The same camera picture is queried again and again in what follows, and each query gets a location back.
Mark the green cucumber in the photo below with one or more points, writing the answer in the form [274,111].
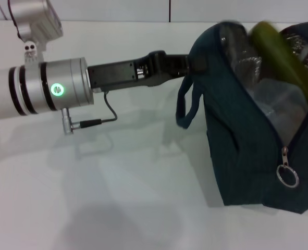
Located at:
[273,47]

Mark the silver head camera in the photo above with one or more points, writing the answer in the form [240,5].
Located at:
[36,18]

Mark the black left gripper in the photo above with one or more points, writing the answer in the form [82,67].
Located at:
[117,74]

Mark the dark teal insulated lunch bag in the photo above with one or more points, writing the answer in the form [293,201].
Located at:
[234,130]

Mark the clear container with blue-rimmed lid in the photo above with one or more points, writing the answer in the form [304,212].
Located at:
[281,104]

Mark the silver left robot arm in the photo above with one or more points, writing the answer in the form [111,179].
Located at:
[34,88]

